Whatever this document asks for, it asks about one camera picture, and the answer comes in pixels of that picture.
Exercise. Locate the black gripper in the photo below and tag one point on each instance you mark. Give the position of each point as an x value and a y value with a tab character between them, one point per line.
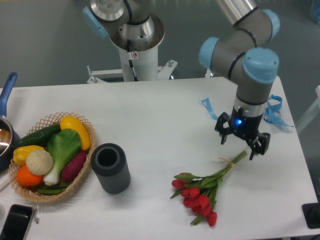
246	128

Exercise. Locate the red tulip bouquet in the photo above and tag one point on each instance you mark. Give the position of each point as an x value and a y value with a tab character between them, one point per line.
200	192

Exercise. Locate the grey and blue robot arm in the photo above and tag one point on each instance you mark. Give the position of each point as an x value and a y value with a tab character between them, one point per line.
242	58

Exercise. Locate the tangled blue ribbon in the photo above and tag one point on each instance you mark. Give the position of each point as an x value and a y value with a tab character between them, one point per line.
272	112

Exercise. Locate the curled blue ribbon strip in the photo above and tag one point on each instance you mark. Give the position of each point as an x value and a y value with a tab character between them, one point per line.
207	104

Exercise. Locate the black device at table corner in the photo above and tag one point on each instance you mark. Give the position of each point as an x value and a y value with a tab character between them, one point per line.
311	212

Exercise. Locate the dark grey ribbed vase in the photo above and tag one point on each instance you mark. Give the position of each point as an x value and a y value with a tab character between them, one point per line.
109	163

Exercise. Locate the purple sweet potato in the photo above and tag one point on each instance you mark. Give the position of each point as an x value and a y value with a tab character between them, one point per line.
72	169

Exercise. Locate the green bok choy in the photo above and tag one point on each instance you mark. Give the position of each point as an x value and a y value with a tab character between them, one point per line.
62	147

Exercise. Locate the green pea pods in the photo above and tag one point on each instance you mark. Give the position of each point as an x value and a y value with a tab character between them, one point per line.
52	190

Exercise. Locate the green cucumber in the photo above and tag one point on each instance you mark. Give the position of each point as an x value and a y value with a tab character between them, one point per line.
39	137

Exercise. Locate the white steamed bun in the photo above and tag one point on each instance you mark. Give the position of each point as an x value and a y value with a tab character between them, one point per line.
39	162

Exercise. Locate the woven wicker basket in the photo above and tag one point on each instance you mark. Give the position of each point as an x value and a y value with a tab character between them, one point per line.
50	120

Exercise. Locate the clear pen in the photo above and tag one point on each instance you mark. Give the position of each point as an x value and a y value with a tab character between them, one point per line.
37	214

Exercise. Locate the orange fruit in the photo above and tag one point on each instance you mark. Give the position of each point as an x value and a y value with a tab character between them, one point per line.
26	178

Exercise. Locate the yellow bell pepper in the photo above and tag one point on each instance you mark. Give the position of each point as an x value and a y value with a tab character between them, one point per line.
21	153

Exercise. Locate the black smartphone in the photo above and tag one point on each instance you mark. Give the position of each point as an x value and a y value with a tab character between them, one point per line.
17	222

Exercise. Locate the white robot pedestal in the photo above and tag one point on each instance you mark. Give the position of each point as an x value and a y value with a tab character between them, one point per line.
138	50

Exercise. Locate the blue handled saucepan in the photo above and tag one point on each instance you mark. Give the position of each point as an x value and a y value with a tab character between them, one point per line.
8	137

